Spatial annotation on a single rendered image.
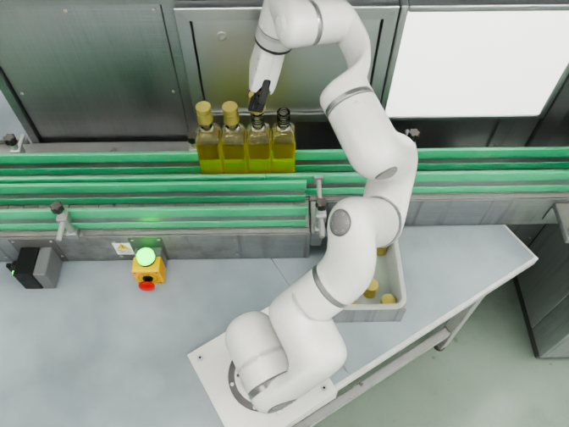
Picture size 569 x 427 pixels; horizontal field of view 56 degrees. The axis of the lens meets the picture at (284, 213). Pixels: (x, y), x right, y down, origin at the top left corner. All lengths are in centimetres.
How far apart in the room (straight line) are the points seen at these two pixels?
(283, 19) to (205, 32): 34
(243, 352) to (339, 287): 22
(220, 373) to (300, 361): 41
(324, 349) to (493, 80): 81
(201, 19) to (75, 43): 32
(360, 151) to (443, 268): 71
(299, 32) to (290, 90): 43
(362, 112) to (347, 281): 26
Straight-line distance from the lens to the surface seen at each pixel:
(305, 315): 87
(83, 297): 146
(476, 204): 147
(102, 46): 134
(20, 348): 147
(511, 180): 145
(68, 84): 144
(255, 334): 94
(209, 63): 127
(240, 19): 118
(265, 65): 104
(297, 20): 91
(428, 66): 132
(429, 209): 145
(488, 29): 129
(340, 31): 96
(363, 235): 78
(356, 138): 82
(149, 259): 135
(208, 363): 126
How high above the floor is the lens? 200
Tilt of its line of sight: 57 degrees down
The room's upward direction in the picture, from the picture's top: straight up
